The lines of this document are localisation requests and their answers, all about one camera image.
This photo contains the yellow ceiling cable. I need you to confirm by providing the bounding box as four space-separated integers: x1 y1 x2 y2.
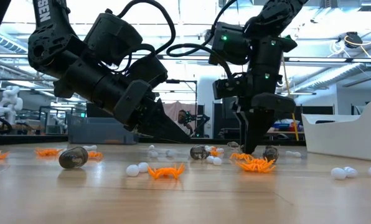
344 29 371 58

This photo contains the large grey stone left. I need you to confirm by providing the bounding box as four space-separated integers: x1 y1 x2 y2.
58 146 89 170

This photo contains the pink backdrop cloth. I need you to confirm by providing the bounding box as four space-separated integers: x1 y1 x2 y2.
162 101 198 125

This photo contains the dark grey plastic bin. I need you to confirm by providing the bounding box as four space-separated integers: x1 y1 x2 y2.
67 113 139 145

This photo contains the white plastic bin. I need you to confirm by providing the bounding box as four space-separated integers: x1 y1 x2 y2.
301 99 371 162

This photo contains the black ceiling cable reel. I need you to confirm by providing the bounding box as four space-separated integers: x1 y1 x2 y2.
344 30 364 49

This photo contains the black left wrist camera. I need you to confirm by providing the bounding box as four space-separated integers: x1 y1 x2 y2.
124 55 169 90

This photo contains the cluttered background workbench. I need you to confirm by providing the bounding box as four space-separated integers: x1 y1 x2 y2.
266 118 304 141

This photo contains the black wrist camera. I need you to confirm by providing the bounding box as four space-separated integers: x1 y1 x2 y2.
212 77 251 100
124 55 169 90

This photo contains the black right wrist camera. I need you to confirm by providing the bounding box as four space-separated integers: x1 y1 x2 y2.
212 77 251 100

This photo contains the silver ventilation duct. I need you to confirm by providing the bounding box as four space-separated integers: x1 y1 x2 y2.
297 62 365 91
0 29 29 54

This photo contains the person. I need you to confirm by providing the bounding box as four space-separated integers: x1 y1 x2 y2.
176 109 194 136

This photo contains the large white background robot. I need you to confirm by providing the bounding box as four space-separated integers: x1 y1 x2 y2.
0 86 24 125

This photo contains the black right camera cable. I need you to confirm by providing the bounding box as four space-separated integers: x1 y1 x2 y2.
166 0 239 80

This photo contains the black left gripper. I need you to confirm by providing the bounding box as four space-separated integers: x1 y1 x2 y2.
92 73 192 144

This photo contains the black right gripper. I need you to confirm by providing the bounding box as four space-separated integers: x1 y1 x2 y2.
233 71 297 155

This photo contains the yellow background post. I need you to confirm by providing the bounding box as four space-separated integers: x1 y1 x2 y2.
281 57 300 141

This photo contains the long ceiling light strip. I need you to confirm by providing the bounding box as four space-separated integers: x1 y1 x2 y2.
0 53 371 63

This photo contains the black table frame rail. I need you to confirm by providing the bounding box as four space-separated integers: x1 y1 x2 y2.
0 133 308 146

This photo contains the small white background robot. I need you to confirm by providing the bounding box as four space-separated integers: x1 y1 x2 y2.
51 115 68 130

